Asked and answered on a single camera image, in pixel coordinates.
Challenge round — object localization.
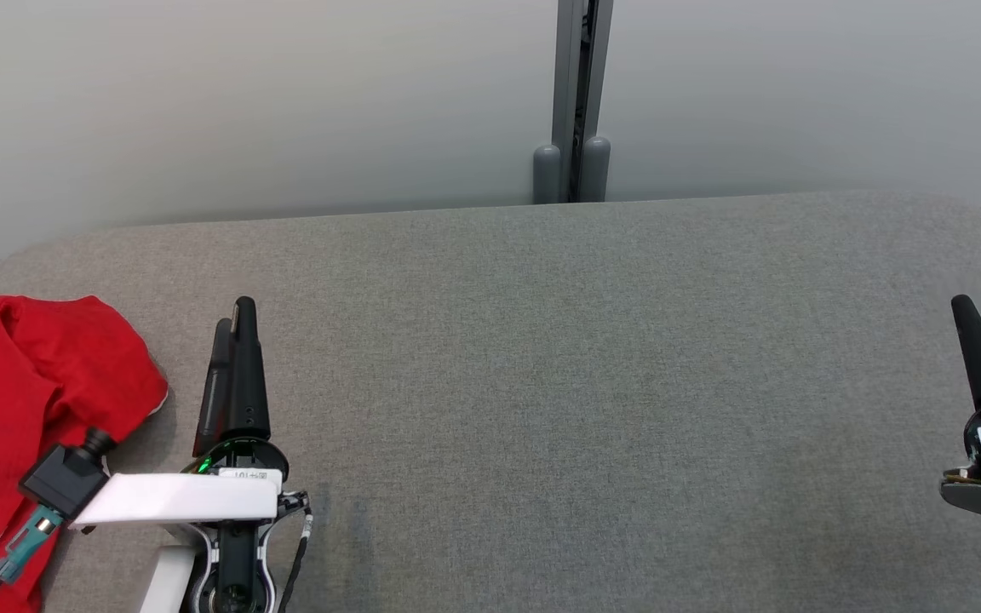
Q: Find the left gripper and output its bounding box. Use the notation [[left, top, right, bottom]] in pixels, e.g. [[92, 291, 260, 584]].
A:
[[181, 296, 314, 613]]

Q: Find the white left camera mount plate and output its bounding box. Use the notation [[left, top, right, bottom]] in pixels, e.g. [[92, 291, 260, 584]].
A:
[[72, 468, 284, 530]]

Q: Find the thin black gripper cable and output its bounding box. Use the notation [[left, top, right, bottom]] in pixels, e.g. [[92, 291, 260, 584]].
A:
[[276, 492, 315, 613]]

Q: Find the teal camera cable connector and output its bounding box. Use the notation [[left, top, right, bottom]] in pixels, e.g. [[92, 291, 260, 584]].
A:
[[0, 506, 63, 585]]

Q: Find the grey cylindrical post bumper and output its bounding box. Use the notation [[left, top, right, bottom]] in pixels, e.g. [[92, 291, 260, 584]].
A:
[[580, 136, 611, 203], [533, 145, 562, 205]]

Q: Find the grey metal partition post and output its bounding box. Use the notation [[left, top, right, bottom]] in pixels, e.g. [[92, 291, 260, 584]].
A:
[[552, 0, 615, 203]]

